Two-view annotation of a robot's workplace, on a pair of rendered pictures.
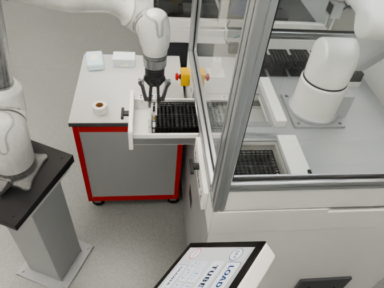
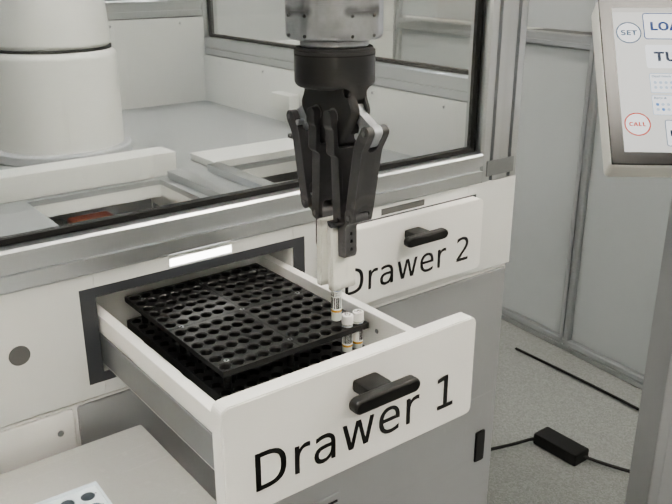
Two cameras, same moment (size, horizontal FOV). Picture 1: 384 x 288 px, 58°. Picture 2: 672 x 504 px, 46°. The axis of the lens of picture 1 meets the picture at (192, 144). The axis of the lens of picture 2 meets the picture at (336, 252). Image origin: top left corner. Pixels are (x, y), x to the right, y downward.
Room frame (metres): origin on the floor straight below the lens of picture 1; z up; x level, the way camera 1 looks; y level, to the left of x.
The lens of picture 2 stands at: (1.47, 0.84, 1.26)
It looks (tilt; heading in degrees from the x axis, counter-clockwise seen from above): 20 degrees down; 242
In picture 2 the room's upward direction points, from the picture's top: straight up
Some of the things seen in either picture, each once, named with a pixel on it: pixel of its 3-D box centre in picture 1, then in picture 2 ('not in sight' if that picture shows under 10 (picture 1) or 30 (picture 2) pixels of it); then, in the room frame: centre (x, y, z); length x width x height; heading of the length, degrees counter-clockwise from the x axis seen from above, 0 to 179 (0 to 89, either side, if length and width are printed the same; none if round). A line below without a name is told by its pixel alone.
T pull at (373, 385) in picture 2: (125, 113); (376, 388); (1.16, 0.31, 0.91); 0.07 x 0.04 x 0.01; 10
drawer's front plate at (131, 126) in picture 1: (131, 118); (357, 407); (1.16, 0.28, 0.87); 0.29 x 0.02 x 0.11; 10
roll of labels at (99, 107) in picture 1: (99, 108); not in sight; (1.31, 0.48, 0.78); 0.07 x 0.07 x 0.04
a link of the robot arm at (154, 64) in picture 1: (155, 59); (334, 11); (1.13, 0.17, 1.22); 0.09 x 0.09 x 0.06
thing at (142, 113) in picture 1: (178, 120); (239, 336); (1.20, 0.08, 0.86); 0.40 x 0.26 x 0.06; 100
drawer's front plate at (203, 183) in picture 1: (200, 171); (406, 251); (0.90, -0.05, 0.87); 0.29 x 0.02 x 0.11; 10
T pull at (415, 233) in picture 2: (194, 166); (420, 235); (0.89, -0.02, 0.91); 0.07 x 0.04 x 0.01; 10
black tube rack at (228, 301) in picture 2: (176, 119); (243, 335); (1.19, 0.09, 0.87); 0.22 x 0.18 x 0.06; 100
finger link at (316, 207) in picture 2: (158, 90); (325, 161); (1.13, 0.16, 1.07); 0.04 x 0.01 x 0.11; 10
